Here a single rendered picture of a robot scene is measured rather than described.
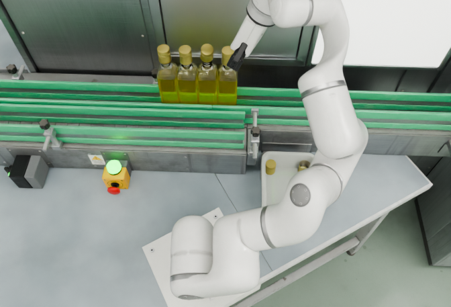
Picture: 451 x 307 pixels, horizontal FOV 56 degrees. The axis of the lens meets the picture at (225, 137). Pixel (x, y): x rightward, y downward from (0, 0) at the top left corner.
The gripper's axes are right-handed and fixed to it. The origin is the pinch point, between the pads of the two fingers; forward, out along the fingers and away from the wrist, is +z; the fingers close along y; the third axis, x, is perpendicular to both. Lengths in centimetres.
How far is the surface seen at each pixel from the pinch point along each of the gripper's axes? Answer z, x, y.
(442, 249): 65, 114, -27
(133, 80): 45, -28, -8
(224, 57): 8.5, -3.4, -5.2
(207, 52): 7.6, -7.9, -2.9
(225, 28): 11.8, -8.0, -18.2
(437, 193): 60, 104, -48
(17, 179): 58, -41, 36
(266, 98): 26.2, 13.9, -15.7
